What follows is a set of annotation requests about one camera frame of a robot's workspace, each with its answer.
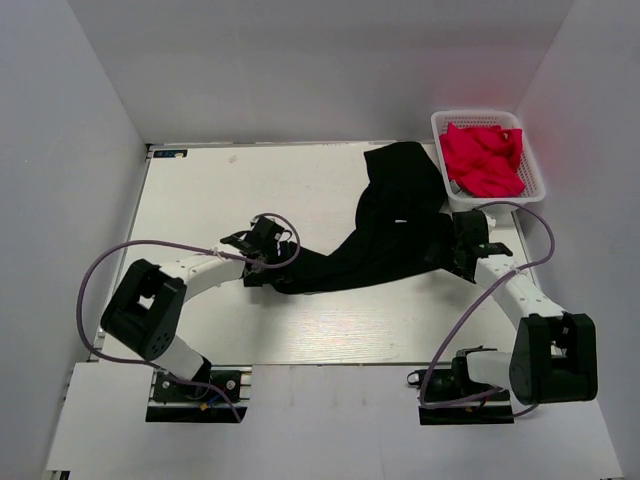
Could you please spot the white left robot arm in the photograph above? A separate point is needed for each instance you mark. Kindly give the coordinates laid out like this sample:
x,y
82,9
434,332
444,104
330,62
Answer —
x,y
146,308

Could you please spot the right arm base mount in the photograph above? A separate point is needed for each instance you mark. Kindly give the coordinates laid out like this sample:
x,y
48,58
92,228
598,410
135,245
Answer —
x,y
465,400

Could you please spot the red t shirt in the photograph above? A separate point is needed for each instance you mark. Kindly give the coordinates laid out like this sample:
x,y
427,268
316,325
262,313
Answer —
x,y
484,161

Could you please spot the black t shirt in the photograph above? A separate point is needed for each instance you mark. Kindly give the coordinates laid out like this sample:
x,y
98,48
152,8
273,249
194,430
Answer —
x,y
400,230

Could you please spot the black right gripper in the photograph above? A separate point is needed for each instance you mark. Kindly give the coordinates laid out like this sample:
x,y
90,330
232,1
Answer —
x,y
460,272

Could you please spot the white front cover panel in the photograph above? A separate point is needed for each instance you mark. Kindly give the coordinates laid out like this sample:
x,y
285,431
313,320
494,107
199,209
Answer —
x,y
309,422

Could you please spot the blue label sticker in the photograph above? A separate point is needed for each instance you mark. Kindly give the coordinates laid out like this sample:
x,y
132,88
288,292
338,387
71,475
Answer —
x,y
170,153

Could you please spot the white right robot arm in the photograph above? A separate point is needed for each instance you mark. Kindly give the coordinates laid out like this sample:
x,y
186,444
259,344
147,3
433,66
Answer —
x,y
553,359

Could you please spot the white perforated plastic basket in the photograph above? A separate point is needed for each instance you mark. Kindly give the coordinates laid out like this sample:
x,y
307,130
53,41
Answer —
x,y
460,200

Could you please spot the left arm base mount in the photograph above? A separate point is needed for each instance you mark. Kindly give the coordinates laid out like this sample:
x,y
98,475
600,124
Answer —
x,y
171,402

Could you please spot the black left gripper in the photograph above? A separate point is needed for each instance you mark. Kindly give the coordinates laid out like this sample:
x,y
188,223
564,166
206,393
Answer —
x,y
283,250

